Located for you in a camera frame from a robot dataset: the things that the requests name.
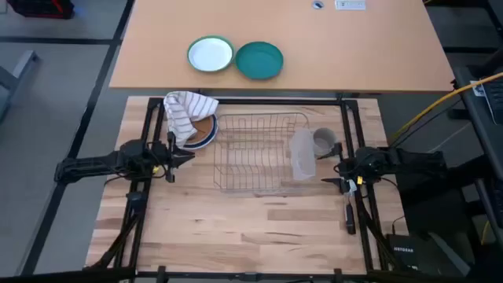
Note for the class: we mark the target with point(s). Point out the clear plastic utensil holder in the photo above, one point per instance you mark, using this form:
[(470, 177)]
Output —
[(302, 157)]

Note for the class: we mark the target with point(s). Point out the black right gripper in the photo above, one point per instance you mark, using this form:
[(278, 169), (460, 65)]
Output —
[(355, 165)]

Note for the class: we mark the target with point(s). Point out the black and red toolbox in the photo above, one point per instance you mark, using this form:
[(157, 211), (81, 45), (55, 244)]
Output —
[(39, 8)]

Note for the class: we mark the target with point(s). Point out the black Netgear router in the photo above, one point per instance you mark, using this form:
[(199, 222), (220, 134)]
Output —
[(402, 251)]

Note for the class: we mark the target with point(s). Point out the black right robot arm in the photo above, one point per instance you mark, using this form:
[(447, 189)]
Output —
[(404, 161)]

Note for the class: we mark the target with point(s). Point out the light brown desk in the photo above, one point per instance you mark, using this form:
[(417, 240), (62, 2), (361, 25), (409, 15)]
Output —
[(353, 47)]

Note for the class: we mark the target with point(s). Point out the white paper tag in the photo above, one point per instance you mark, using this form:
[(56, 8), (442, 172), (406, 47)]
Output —
[(477, 89)]

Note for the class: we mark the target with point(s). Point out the white red-striped dish towel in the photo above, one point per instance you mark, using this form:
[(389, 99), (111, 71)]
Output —
[(184, 110)]

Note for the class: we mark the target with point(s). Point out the brown wooden plate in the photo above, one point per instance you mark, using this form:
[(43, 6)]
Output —
[(202, 129)]

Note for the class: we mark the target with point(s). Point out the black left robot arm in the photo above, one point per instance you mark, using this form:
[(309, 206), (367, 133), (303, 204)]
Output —
[(98, 165)]

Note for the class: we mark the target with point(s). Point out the grey metal bench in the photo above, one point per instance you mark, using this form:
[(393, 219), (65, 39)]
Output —
[(23, 63)]

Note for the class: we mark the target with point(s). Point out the grey mug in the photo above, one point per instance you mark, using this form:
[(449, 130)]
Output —
[(324, 137)]

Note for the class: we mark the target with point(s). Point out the black metal table frame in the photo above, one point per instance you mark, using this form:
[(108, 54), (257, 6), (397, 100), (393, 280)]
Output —
[(275, 101)]

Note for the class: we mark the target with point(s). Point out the white power strip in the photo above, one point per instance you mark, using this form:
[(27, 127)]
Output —
[(349, 4)]

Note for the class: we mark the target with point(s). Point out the black keyboard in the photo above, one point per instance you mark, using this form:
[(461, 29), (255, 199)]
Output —
[(496, 102)]

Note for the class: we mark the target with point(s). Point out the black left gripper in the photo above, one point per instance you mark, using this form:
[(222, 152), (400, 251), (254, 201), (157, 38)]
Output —
[(159, 157)]

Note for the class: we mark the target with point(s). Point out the dark grey side table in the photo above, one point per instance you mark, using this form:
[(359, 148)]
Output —
[(471, 118)]

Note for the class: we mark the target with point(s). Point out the white plate with green rim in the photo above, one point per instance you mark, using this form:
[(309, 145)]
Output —
[(210, 54)]

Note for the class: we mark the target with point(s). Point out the blue patterned plate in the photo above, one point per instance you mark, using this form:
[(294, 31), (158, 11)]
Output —
[(212, 138)]

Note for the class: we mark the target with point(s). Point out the teal green plate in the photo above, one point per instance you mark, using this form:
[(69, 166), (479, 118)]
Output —
[(259, 61)]

